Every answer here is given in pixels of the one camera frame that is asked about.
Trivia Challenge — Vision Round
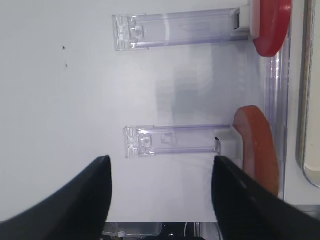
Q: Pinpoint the clear holder for left bun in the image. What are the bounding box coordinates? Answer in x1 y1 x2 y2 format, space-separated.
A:
123 125 244 168

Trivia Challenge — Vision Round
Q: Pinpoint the clear holder for tomato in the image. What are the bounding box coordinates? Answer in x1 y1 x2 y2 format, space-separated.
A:
112 7 251 52

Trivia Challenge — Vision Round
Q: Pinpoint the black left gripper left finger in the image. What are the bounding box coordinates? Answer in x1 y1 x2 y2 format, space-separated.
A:
0 155 112 240

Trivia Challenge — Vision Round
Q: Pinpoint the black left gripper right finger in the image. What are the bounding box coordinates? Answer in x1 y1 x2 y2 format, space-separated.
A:
211 156 320 240

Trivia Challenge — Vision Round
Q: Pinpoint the clear long rail left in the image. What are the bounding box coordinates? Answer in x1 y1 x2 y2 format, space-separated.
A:
263 34 291 200

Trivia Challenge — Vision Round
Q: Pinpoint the white rectangular metal tray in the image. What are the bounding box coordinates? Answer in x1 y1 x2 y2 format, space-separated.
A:
296 0 320 188

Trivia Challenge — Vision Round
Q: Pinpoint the bun half near left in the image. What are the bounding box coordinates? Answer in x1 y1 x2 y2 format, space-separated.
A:
233 105 279 196

